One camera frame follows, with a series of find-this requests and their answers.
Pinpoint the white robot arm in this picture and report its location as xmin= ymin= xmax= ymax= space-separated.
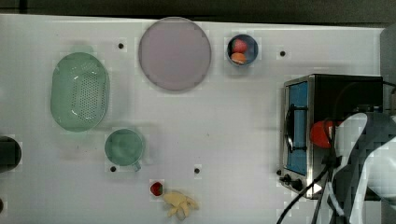
xmin=326 ymin=112 xmax=395 ymax=224

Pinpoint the black silver toaster oven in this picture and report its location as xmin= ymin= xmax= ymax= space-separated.
xmin=278 ymin=74 xmax=383 ymax=200

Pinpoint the round grey plate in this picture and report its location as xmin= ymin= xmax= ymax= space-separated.
xmin=138 ymin=17 xmax=211 ymax=91

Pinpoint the orange toy fruit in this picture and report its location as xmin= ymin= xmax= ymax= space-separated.
xmin=231 ymin=52 xmax=247 ymax=64

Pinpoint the red toy fruit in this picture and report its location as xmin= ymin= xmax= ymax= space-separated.
xmin=232 ymin=38 xmax=248 ymax=53

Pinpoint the green mug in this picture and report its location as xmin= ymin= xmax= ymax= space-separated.
xmin=105 ymin=129 xmax=146 ymax=172

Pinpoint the small blue bowl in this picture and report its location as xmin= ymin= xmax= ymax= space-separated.
xmin=227 ymin=35 xmax=259 ymax=66

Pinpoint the red toy strawberry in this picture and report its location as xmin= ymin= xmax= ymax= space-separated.
xmin=150 ymin=182 xmax=163 ymax=197

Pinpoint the yellow plush toy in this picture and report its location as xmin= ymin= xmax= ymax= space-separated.
xmin=163 ymin=191 xmax=199 ymax=220

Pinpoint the green perforated colander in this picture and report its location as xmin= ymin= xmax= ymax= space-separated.
xmin=50 ymin=46 xmax=110 ymax=133

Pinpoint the black round pot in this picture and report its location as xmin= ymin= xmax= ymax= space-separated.
xmin=0 ymin=136 xmax=21 ymax=173

